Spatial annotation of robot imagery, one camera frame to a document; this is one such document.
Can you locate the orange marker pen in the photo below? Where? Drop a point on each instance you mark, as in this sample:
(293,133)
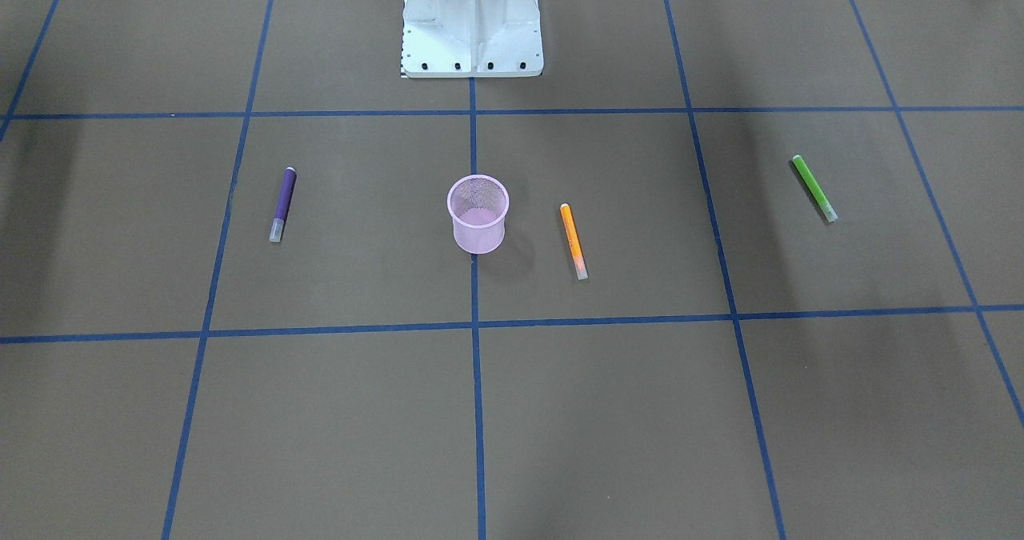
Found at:
(574,246)

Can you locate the purple marker pen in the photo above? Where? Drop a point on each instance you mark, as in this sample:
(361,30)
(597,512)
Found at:
(282,209)

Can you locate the green marker pen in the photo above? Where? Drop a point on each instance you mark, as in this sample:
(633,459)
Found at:
(814,189)

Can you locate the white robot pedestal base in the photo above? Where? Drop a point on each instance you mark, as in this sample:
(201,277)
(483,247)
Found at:
(471,39)

